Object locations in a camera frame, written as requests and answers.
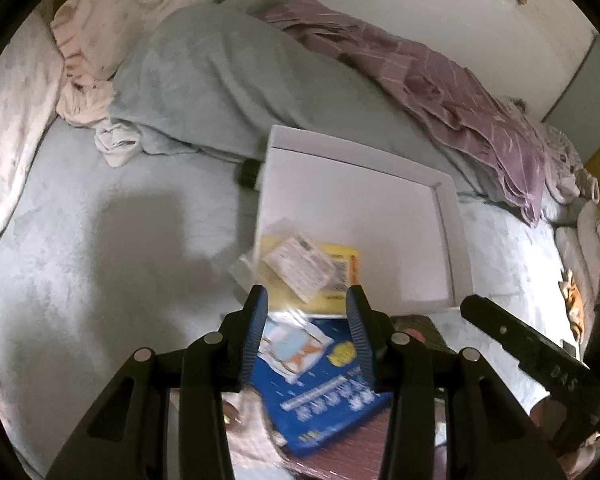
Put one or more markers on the white labelled packet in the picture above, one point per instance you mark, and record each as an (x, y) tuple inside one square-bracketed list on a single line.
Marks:
[(300, 265)]

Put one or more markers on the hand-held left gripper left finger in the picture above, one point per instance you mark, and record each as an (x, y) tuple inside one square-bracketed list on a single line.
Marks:
[(256, 322)]

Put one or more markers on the white cardboard box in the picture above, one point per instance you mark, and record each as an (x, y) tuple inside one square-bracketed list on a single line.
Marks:
[(360, 200)]

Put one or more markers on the white crumpled cloth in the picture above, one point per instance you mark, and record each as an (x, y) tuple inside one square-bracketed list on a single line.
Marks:
[(117, 142)]

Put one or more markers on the light blue bed sheet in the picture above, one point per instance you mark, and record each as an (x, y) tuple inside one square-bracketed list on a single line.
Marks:
[(105, 285)]

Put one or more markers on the lilac floral garment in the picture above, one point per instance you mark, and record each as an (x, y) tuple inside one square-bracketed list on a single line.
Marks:
[(560, 157)]

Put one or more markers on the pink crumpled cloth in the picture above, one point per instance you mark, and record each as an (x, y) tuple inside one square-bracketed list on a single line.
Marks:
[(110, 20)]

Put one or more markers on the orange plush toy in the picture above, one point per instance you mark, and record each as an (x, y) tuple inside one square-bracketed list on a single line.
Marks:
[(573, 302)]

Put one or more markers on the person's right hand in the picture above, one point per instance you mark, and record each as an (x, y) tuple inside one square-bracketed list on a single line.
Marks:
[(539, 412)]

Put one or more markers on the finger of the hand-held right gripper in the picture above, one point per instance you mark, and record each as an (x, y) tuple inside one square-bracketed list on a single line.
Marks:
[(525, 347)]

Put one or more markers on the floral packet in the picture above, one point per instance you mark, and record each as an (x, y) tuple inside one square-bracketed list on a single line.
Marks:
[(250, 435)]

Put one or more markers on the cream quilt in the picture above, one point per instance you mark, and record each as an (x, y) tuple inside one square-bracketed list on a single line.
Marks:
[(580, 245)]

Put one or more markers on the floral pillow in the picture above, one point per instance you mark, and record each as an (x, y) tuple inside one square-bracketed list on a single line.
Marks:
[(15, 135)]

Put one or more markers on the purple striped cloth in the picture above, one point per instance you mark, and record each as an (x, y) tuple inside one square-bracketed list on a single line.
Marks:
[(430, 85)]

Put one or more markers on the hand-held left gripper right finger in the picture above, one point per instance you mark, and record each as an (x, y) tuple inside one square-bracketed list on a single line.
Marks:
[(358, 342)]

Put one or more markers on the small black object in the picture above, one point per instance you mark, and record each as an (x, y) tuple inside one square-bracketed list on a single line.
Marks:
[(249, 174)]

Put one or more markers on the yellow packet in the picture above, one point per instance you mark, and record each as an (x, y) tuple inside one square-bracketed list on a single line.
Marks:
[(280, 294)]

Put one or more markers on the grey-blue blanket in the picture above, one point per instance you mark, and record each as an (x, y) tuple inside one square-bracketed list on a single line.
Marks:
[(220, 75)]

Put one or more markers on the smartphone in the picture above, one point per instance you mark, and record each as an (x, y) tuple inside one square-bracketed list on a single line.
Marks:
[(571, 348)]

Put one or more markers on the dark striped packet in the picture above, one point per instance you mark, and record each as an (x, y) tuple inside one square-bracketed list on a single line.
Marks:
[(352, 454)]

